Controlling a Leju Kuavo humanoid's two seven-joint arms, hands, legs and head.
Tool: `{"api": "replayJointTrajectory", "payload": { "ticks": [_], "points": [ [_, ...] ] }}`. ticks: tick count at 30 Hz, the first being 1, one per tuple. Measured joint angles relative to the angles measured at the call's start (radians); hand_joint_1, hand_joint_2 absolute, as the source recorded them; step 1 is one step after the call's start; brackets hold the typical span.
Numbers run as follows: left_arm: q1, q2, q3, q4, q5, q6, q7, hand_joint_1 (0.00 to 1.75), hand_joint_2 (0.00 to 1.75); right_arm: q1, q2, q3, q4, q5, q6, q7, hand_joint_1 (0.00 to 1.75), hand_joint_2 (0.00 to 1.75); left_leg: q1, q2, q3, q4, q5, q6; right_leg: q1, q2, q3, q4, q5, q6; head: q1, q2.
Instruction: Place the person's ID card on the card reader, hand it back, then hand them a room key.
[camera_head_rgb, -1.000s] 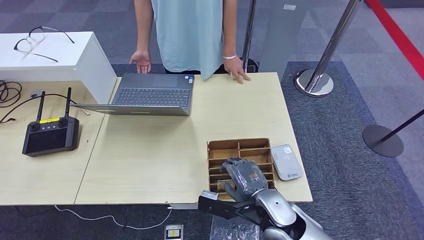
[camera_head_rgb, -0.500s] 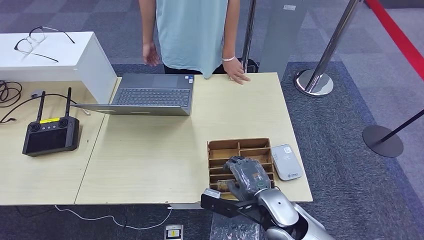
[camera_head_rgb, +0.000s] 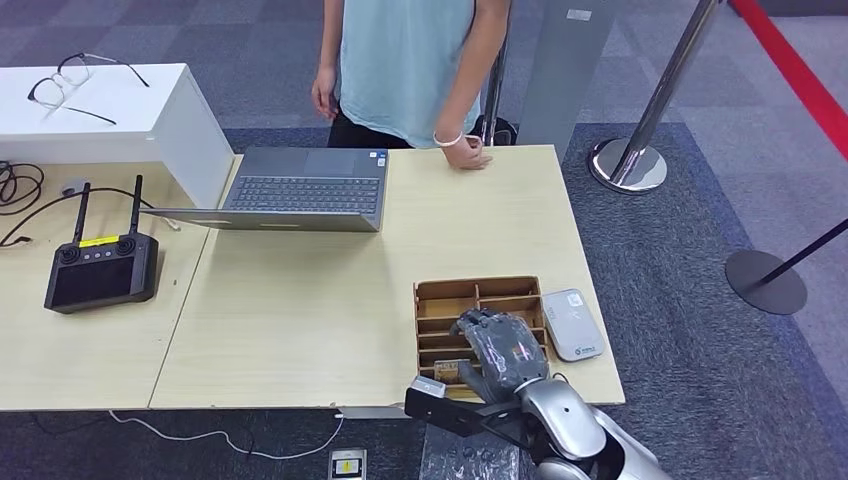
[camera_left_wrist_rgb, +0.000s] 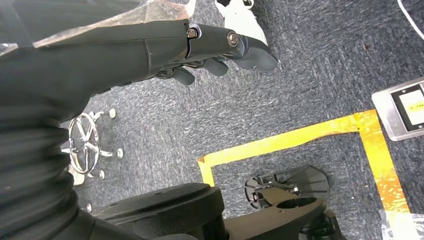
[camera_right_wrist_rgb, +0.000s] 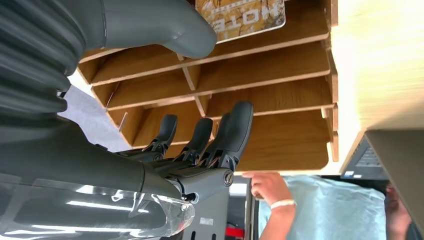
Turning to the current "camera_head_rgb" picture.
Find person's left hand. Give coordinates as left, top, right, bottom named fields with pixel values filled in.
left=440, top=135, right=495, bottom=172

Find person's right hand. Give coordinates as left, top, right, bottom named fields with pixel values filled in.
left=311, top=64, right=340, bottom=123

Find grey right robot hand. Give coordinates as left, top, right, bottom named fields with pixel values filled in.
left=450, top=307, right=551, bottom=405

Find brown hotel key card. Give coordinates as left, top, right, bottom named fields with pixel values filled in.
left=433, top=358, right=473, bottom=387

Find wooden card organizer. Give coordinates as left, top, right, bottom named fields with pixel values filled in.
left=413, top=276, right=551, bottom=402

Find grey card reader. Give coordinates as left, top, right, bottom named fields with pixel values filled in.
left=541, top=288, right=606, bottom=364

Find person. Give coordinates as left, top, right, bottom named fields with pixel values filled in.
left=311, top=0, right=515, bottom=172

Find chrome pole with black base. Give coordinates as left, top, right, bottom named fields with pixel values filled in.
left=478, top=29, right=519, bottom=148

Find grey open laptop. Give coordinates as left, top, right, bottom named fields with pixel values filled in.
left=139, top=146, right=390, bottom=233

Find clear plastic sheet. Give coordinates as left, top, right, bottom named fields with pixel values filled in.
left=418, top=423, right=531, bottom=480

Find grey pillar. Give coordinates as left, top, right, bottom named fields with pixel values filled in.
left=516, top=0, right=624, bottom=164

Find white box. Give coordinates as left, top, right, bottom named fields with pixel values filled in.
left=0, top=63, right=236, bottom=211

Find metal floor socket plate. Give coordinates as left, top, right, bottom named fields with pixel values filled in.
left=327, top=448, right=368, bottom=480

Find black remote controller with antennas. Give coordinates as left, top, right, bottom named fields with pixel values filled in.
left=43, top=174, right=160, bottom=315

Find red barrier belt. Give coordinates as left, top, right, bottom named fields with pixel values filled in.
left=728, top=0, right=848, bottom=162

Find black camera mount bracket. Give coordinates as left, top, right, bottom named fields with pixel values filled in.
left=404, top=387, right=531, bottom=448

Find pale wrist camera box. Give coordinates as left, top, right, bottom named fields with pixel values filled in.
left=410, top=375, right=447, bottom=400

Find chrome stanchion post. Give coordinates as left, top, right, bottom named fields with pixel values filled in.
left=588, top=0, right=720, bottom=195

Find black stanchion post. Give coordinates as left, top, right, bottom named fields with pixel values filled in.
left=723, top=218, right=848, bottom=316

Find black frame eyeglasses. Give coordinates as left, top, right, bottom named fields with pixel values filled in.
left=27, top=52, right=151, bottom=126

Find white floor cable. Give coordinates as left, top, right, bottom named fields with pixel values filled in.
left=107, top=410, right=346, bottom=460

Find coiled black cable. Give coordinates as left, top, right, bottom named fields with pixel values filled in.
left=0, top=161, right=46, bottom=217

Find long black cable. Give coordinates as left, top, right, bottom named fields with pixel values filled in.
left=0, top=188, right=157, bottom=248

